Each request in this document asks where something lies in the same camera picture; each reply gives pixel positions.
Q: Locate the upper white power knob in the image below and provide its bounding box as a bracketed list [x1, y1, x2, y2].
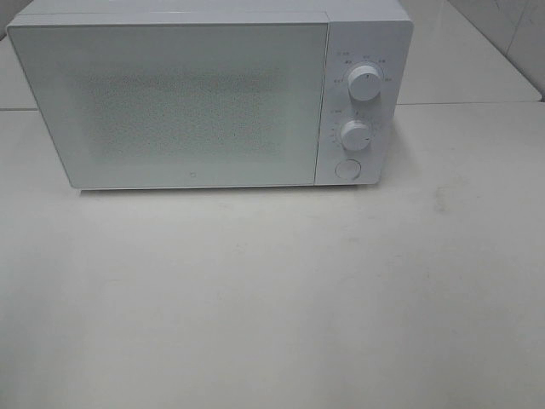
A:
[347, 62, 382, 102]

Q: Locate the white microwave oven body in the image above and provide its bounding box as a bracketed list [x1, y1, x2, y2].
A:
[6, 1, 414, 188]

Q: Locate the white timer knob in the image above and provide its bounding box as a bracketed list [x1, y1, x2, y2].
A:
[340, 120, 372, 152]

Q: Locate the white microwave door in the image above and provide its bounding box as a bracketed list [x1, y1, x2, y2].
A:
[9, 24, 327, 189]

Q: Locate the round door release button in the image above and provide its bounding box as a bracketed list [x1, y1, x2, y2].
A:
[335, 159, 361, 181]

